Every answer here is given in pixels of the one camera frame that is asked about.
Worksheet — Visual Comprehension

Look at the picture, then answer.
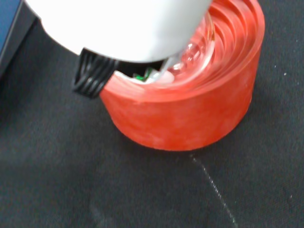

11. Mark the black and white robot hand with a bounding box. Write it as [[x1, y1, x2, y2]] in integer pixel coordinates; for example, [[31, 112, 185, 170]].
[[23, 0, 212, 99]]

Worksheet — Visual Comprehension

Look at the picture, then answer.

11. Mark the red ribbed flask stand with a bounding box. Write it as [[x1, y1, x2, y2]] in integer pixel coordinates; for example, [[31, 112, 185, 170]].
[[99, 0, 266, 152]]

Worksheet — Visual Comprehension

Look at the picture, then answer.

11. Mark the heater with blue base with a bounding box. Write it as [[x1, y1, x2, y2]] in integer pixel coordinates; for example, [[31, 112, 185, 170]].
[[0, 0, 40, 80]]

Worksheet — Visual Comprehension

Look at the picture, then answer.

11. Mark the black bench cloth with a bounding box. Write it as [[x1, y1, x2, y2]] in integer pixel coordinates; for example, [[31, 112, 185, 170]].
[[0, 0, 304, 228]]

